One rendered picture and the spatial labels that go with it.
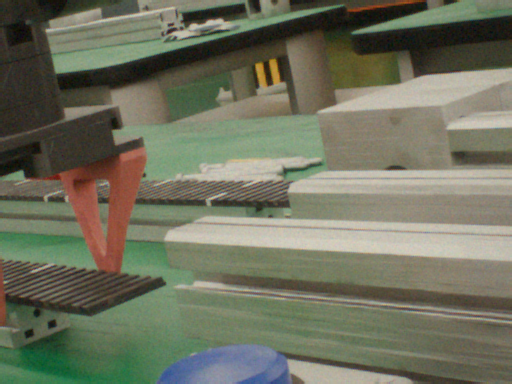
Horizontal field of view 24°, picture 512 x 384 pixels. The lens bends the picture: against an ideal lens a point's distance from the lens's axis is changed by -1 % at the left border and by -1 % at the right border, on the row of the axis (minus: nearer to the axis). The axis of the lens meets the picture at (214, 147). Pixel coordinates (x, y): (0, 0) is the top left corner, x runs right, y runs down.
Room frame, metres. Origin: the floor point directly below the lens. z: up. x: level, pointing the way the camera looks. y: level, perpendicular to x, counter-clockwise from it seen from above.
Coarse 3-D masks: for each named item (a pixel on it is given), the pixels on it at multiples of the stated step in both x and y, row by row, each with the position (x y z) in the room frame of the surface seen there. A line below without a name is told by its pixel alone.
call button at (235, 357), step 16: (208, 352) 0.35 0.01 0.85; (224, 352) 0.35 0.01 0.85; (240, 352) 0.34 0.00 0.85; (256, 352) 0.34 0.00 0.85; (272, 352) 0.34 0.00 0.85; (176, 368) 0.34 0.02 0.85; (192, 368) 0.34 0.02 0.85; (208, 368) 0.33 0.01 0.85; (224, 368) 0.33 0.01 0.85; (240, 368) 0.33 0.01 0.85; (256, 368) 0.33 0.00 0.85; (272, 368) 0.33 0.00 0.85; (288, 368) 0.33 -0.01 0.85
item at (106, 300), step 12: (144, 276) 0.62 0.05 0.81; (156, 276) 0.62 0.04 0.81; (120, 288) 0.61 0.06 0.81; (132, 288) 0.60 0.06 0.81; (144, 288) 0.61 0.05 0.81; (156, 288) 0.61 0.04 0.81; (84, 300) 0.60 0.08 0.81; (96, 300) 0.60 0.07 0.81; (108, 300) 0.59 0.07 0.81; (120, 300) 0.59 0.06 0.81; (72, 312) 0.59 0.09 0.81; (84, 312) 0.59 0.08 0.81; (96, 312) 0.58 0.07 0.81
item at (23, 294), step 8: (72, 272) 0.66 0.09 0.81; (80, 272) 0.66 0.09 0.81; (88, 272) 0.66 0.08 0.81; (48, 280) 0.66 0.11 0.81; (56, 280) 0.66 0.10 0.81; (64, 280) 0.65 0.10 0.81; (72, 280) 0.65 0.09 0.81; (24, 288) 0.65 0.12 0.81; (32, 288) 0.64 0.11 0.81; (40, 288) 0.64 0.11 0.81; (48, 288) 0.64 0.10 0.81; (16, 296) 0.64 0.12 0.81; (24, 296) 0.63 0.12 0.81; (24, 304) 0.63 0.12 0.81
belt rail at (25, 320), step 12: (12, 312) 0.66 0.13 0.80; (24, 312) 0.66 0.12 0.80; (36, 312) 0.67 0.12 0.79; (48, 312) 0.67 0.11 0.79; (60, 312) 0.67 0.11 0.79; (12, 324) 0.66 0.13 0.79; (24, 324) 0.66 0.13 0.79; (36, 324) 0.66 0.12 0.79; (48, 324) 0.68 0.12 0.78; (60, 324) 0.67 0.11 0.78; (0, 336) 0.66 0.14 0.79; (12, 336) 0.65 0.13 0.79; (24, 336) 0.66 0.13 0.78; (36, 336) 0.66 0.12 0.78
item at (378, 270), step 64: (320, 192) 0.51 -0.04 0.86; (384, 192) 0.48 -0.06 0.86; (448, 192) 0.46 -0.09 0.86; (192, 256) 0.47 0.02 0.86; (256, 256) 0.44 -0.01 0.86; (320, 256) 0.41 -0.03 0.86; (384, 256) 0.39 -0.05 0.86; (448, 256) 0.37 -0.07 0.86; (192, 320) 0.47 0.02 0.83; (256, 320) 0.44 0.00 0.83; (320, 320) 0.42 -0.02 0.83; (384, 320) 0.39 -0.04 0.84; (448, 320) 0.37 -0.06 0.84
